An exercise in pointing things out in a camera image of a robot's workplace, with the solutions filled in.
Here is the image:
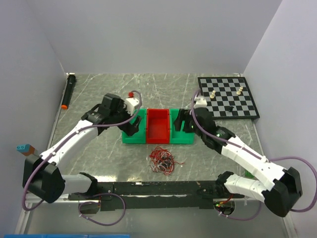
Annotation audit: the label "blue brown brick tower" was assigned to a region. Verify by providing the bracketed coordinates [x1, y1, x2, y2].
[16, 144, 38, 156]

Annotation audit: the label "white chess piece left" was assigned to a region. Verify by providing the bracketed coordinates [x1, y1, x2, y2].
[210, 90, 216, 99]

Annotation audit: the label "red plastic bin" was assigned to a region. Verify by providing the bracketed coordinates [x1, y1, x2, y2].
[146, 108, 170, 144]

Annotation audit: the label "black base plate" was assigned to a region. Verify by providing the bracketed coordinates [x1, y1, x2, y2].
[68, 180, 231, 211]

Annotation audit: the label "red cables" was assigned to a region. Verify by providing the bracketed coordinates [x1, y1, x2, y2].
[149, 146, 186, 176]

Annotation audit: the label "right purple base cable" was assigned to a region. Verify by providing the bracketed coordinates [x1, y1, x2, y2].
[214, 200, 263, 221]

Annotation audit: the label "aluminium rail frame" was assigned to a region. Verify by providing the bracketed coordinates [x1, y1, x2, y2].
[14, 194, 76, 235]

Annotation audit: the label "green plastic bin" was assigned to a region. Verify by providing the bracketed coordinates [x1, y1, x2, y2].
[121, 109, 147, 144]
[169, 109, 195, 144]

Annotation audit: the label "small green object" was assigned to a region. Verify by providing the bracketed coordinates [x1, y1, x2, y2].
[245, 171, 254, 178]

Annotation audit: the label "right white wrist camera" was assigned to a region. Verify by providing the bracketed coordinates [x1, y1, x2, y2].
[193, 95, 207, 109]

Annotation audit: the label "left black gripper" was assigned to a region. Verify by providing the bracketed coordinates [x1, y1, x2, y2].
[110, 100, 142, 136]

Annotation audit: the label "black marker orange cap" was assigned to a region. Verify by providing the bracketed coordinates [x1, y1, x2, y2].
[61, 74, 77, 110]

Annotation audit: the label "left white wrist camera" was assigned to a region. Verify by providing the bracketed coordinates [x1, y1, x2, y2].
[124, 92, 140, 115]

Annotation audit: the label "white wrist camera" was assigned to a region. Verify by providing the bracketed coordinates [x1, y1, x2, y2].
[124, 92, 140, 115]
[193, 95, 207, 109]

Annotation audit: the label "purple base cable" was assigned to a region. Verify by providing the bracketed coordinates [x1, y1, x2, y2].
[78, 193, 126, 226]
[214, 200, 263, 221]

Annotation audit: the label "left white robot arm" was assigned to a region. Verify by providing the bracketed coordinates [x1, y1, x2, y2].
[22, 90, 142, 203]

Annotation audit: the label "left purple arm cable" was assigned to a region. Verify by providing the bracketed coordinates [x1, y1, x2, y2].
[21, 89, 143, 211]

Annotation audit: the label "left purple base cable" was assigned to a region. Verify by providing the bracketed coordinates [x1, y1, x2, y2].
[78, 193, 126, 226]

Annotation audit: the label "white cables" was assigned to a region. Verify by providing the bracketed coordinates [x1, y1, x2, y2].
[150, 161, 169, 173]

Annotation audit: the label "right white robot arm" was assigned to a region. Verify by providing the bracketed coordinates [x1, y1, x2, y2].
[173, 108, 302, 217]

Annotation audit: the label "black grey chessboard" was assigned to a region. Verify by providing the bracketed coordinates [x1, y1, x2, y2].
[198, 77, 260, 119]

